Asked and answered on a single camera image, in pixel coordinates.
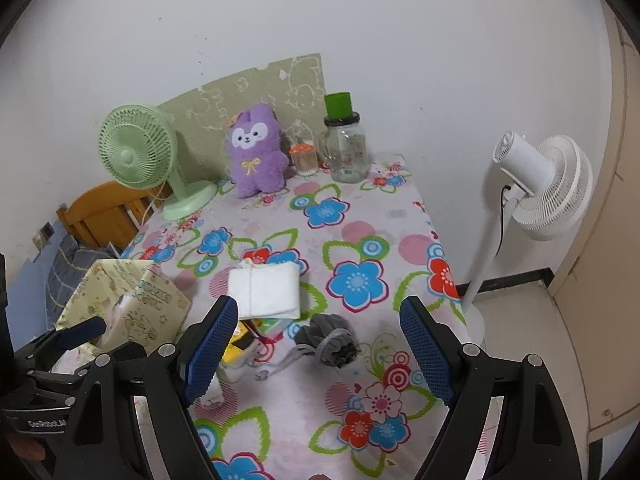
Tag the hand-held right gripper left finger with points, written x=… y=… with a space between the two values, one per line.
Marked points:
x=210 y=345

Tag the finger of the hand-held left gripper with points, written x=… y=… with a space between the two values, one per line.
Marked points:
x=75 y=332
x=50 y=379

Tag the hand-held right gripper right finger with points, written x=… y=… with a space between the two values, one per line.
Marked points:
x=427 y=350

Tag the yellow cartoon tissue packet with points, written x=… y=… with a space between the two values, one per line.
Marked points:
x=242 y=345

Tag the yellow patterned storage box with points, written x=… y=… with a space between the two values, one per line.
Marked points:
x=140 y=295

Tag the white cloth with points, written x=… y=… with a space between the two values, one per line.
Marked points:
x=265 y=290

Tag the person's left hand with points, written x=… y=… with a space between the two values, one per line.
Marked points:
x=27 y=450

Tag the grey plaid pillow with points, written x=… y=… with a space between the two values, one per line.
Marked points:
x=65 y=270

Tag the wooden bed headboard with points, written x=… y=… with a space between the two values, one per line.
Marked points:
x=100 y=210

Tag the floral tablecloth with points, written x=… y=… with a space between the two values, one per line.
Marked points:
x=320 y=260

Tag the purple plush toy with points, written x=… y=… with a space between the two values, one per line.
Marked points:
x=255 y=170

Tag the green desk fan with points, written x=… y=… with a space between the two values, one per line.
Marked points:
x=132 y=150

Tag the orange lid swab container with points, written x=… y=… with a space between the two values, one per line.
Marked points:
x=304 y=162

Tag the glass jar with green lid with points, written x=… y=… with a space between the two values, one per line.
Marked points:
x=345 y=155

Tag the white standing fan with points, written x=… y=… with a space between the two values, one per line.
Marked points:
x=525 y=160

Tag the beige door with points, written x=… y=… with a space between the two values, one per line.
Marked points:
x=610 y=210

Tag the green patterned foam board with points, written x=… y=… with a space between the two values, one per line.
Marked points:
x=210 y=100

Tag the wall socket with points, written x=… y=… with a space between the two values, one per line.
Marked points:
x=46 y=231

